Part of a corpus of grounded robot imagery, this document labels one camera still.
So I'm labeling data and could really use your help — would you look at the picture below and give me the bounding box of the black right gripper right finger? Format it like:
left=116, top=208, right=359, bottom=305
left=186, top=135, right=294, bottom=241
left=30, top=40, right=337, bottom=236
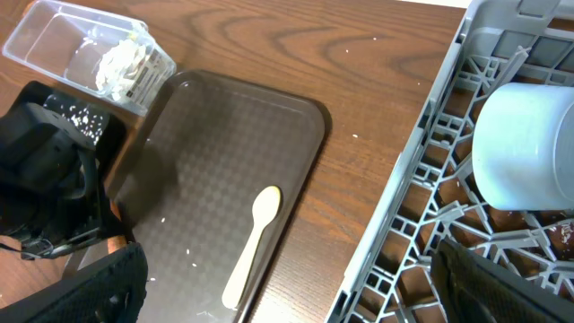
left=430, top=239, right=573, bottom=323

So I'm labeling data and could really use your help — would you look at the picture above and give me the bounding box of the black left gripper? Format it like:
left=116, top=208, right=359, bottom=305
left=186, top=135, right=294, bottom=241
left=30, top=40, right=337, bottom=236
left=1, top=102, right=125, bottom=260

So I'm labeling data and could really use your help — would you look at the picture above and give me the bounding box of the clear plastic bin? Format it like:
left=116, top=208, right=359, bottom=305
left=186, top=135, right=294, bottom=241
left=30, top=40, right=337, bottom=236
left=2, top=1, right=177, bottom=116

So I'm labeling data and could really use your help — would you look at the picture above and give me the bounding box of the yellow plastic spoon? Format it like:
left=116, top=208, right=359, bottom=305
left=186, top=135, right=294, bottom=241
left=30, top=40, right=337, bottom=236
left=222, top=186, right=282, bottom=310

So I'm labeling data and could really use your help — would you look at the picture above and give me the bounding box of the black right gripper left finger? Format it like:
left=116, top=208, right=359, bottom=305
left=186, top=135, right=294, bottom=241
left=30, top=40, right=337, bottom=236
left=1, top=243, right=148, bottom=322

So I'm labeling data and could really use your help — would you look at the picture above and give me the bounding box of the brown serving tray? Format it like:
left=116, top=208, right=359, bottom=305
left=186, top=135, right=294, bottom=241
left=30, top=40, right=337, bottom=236
left=109, top=70, right=331, bottom=323

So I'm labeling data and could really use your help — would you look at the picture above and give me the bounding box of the grey dishwasher rack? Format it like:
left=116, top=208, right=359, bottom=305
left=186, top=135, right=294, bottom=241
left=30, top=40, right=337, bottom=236
left=326, top=1, right=573, bottom=322

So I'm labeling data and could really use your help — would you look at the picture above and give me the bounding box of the white tissue ball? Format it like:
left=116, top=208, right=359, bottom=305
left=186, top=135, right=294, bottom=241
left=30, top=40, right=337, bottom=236
left=95, top=39, right=146, bottom=102

